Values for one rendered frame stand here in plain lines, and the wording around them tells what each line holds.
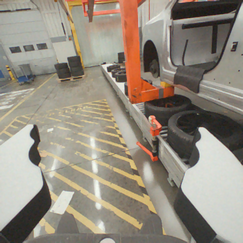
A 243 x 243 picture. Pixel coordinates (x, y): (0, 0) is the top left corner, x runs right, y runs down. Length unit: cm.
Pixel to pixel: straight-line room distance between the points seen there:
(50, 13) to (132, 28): 1102
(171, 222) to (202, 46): 214
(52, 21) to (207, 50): 1125
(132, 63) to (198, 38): 99
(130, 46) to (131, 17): 28
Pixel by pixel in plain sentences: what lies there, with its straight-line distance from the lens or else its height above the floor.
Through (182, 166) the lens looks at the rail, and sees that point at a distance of 123.
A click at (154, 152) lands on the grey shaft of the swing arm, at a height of 19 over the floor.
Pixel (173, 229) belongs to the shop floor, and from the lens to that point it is 140.
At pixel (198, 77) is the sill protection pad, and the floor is 93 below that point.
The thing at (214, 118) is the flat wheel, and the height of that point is 48.
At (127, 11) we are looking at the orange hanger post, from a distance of 185.
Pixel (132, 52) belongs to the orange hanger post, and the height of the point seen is 120.
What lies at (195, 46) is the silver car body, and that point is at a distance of 231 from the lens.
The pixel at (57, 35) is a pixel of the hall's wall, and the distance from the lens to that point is 1244.
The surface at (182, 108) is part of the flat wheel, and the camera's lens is 187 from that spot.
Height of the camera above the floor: 129
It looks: 30 degrees down
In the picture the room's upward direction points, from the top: 8 degrees counter-clockwise
